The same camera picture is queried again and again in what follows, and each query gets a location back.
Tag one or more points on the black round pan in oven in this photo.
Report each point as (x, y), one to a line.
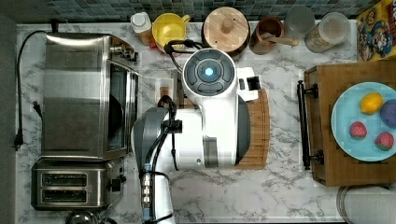
(115, 115)

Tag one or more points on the yellow cereal box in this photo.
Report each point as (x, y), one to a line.
(376, 32)

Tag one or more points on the round wooden lid jar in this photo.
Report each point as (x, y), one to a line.
(226, 29)

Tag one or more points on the clear plastic lidded jar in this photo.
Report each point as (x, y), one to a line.
(332, 30)

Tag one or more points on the yellow mug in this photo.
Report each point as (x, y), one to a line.
(169, 26)

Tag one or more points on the stainless steel toaster oven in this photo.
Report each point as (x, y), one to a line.
(81, 71)

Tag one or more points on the brown wooden mortar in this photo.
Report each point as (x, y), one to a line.
(266, 28)

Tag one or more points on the yellow lemon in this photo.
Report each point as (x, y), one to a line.
(371, 102)

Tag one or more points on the red strawberry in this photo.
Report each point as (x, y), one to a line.
(384, 141)
(357, 130)

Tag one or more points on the wooden pestle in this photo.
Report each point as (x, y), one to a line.
(281, 40)

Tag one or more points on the steel kettle top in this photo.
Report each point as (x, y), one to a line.
(88, 217)

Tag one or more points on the white capped bottle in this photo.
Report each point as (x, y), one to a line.
(141, 25)

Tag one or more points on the red strawberry right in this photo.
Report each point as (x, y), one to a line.
(384, 141)

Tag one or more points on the black tray handle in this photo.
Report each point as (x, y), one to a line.
(307, 157)

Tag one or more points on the stainless steel two-slot toaster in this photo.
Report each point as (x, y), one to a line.
(69, 185)

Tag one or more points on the red strawberry left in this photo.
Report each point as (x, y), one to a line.
(357, 130)

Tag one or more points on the grey cup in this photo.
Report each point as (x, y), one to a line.
(299, 22)

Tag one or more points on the wooden serving tray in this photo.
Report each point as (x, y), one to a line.
(339, 169)

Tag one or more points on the bamboo cutting board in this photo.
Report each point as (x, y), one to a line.
(257, 130)

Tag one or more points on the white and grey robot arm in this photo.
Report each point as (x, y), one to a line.
(207, 73)

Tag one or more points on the white round plate corner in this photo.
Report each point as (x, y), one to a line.
(366, 205)

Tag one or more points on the purple plum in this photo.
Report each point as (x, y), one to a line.
(388, 113)

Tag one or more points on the light blue plate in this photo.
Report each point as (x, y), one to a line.
(346, 111)

